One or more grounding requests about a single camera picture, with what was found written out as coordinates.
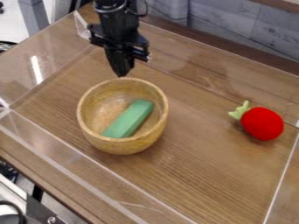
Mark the grey post in background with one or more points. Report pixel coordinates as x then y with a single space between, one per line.
33 15

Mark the black metal bracket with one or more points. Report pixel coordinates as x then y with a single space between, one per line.
37 214

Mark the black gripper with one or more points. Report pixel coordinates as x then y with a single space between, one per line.
117 36

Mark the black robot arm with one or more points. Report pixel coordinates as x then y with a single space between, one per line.
117 4

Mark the clear acrylic tray enclosure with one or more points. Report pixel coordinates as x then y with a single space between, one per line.
224 165

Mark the black table leg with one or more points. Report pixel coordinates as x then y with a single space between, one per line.
37 193

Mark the green rectangular stick block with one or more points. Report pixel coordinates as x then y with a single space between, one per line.
129 120

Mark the brown wooden bowl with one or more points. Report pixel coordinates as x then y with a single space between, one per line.
103 103

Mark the red plush strawberry toy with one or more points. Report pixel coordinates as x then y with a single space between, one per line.
259 121

